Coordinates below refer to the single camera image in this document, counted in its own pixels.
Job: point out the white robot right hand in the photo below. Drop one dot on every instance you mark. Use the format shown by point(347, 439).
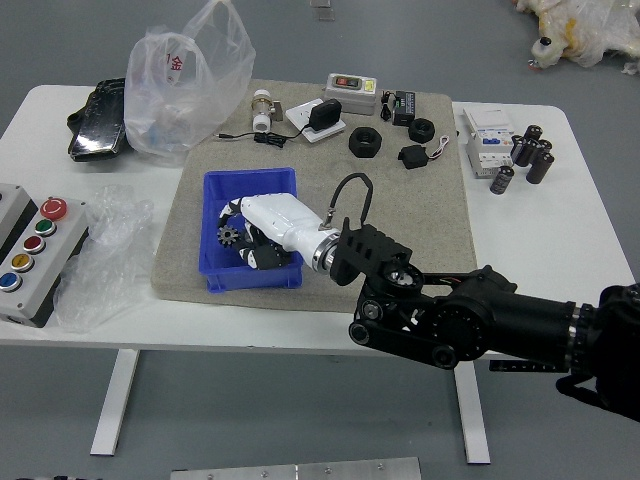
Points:
point(280, 217)

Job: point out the small black gear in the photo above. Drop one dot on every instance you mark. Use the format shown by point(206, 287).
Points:
point(230, 236)

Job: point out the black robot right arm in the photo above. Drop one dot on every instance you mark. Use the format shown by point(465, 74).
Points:
point(475, 320)

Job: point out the blue plastic box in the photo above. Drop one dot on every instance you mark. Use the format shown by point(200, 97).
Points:
point(220, 270)

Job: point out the big black hex nut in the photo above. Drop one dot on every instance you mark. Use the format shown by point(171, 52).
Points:
point(365, 142)

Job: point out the grey control box coloured buttons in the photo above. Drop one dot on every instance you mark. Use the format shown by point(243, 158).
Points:
point(40, 260)

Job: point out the brass valve with white fittings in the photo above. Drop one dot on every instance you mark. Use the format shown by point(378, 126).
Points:
point(261, 107)

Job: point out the grey-brown mat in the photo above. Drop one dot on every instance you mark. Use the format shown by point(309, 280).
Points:
point(400, 210)

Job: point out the white plastic bag red print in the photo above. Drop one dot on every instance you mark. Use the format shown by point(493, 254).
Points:
point(185, 100)

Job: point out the crumpled clear plastic bag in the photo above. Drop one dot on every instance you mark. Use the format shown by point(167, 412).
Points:
point(105, 250)

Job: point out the black plastic tray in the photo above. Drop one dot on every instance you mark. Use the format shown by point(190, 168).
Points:
point(97, 125)

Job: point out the small metal floor plate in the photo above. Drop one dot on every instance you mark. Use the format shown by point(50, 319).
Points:
point(324, 15)
point(320, 2)

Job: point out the white circuit breaker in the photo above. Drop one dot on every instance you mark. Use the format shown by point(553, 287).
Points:
point(487, 137)

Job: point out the white table leg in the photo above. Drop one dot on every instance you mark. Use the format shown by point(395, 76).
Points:
point(115, 400)
point(472, 415)

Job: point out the metal plate with screws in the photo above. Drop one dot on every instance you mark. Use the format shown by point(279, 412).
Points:
point(300, 471)

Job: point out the plush toy in plastic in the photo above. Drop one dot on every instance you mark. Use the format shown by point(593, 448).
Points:
point(585, 30)

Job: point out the white wall socket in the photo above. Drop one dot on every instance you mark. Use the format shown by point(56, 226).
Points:
point(300, 116)

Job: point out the grey push-button switch box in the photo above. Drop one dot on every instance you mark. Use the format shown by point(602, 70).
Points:
point(350, 95)

